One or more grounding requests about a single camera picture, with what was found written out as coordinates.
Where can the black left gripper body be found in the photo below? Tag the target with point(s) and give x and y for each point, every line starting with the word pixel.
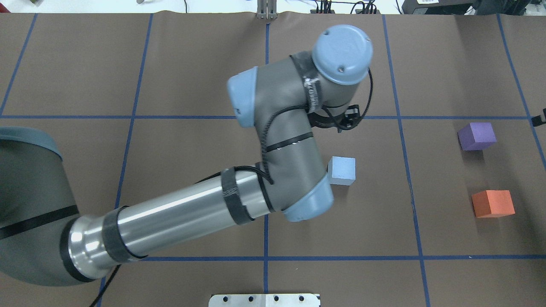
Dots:
pixel 323 120

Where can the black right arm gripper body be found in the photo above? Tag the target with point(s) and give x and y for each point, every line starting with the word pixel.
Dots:
pixel 536 120

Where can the light blue foam block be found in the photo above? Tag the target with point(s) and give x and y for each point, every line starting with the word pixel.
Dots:
pixel 342 170

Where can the purple foam block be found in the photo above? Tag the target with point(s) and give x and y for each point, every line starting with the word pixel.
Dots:
pixel 477 136

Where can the orange foam block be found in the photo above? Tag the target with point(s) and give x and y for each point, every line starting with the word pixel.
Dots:
pixel 492 204

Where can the aluminium frame post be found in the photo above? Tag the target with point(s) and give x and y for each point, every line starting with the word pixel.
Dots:
pixel 267 10

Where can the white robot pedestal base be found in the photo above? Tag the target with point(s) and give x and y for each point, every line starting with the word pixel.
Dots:
pixel 266 300

